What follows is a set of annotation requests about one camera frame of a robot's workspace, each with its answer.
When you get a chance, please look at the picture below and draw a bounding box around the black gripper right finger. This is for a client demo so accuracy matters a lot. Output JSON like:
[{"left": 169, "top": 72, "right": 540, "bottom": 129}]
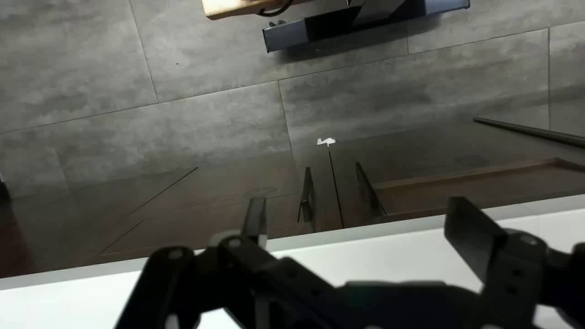
[{"left": 442, "top": 195, "right": 585, "bottom": 329}]

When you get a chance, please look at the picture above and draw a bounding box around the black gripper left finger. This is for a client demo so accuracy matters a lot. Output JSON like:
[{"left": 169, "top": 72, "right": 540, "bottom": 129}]
[{"left": 114, "top": 195, "right": 343, "bottom": 329}]

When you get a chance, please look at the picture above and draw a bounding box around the dark slanted bar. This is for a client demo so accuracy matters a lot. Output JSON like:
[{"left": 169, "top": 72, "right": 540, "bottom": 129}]
[{"left": 471, "top": 114, "right": 585, "bottom": 149}]

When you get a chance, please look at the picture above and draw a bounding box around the thin black rod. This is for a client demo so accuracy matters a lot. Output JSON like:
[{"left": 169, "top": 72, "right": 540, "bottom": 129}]
[{"left": 326, "top": 145, "right": 347, "bottom": 228}]

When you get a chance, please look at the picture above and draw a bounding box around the light wooden frame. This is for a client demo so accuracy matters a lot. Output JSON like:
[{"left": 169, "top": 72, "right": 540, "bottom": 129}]
[{"left": 200, "top": 0, "right": 306, "bottom": 21}]

